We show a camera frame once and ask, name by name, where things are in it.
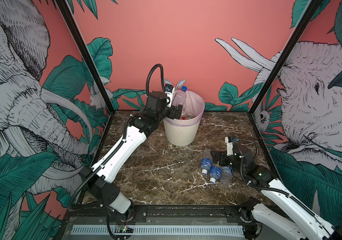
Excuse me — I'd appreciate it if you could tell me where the crushed clear plastic bottle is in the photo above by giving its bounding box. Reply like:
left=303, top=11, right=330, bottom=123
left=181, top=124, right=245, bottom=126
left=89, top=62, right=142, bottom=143
left=220, top=167, right=233, bottom=185

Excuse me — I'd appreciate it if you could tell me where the blue label bottle white cap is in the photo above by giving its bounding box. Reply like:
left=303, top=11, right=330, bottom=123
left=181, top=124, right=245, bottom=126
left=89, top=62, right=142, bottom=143
left=201, top=149, right=213, bottom=176

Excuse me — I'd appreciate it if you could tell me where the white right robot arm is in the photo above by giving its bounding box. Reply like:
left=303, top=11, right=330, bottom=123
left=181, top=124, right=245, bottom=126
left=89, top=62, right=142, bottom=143
left=209, top=142, right=342, bottom=240

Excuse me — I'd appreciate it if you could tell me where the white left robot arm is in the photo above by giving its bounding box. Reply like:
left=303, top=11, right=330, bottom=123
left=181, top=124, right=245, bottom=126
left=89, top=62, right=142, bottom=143
left=67, top=91, right=183, bottom=215

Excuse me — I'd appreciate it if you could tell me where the purple bin liner bag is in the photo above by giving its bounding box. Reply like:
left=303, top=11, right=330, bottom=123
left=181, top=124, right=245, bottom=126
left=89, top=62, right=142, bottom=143
left=164, top=90, right=205, bottom=127

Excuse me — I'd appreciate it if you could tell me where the cream ribbed waste bin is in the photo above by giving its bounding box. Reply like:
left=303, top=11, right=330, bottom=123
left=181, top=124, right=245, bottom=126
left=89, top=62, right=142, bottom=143
left=163, top=118, right=201, bottom=147

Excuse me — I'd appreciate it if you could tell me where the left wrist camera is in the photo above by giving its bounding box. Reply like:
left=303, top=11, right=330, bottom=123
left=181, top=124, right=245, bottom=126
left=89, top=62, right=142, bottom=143
left=165, top=84, right=175, bottom=108

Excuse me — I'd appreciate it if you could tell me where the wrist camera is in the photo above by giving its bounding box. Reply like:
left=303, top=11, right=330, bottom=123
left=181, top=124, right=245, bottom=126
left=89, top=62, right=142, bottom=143
left=165, top=84, right=175, bottom=108
left=225, top=136, right=238, bottom=156

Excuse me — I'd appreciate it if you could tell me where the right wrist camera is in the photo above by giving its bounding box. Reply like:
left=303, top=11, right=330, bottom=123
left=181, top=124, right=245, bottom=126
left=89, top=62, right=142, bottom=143
left=225, top=136, right=238, bottom=156

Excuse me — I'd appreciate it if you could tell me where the white slotted cable duct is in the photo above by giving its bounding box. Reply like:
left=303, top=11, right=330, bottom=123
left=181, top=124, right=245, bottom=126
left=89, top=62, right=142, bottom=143
left=70, top=225, right=245, bottom=238

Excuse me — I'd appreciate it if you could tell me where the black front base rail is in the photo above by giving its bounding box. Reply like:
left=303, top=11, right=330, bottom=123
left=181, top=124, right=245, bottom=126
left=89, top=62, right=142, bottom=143
left=130, top=205, right=244, bottom=224

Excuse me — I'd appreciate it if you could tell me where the black left corner frame post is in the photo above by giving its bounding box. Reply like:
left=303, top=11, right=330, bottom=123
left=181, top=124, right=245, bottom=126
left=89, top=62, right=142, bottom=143
left=55, top=0, right=115, bottom=115

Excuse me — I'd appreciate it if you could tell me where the black corner frame post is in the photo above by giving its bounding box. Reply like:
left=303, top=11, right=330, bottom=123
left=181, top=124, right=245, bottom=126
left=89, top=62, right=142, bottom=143
left=55, top=0, right=115, bottom=115
left=248, top=0, right=322, bottom=115

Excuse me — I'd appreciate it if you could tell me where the black right corner frame post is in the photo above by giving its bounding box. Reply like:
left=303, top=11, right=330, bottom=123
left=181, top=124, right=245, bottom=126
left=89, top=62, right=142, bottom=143
left=248, top=0, right=322, bottom=115

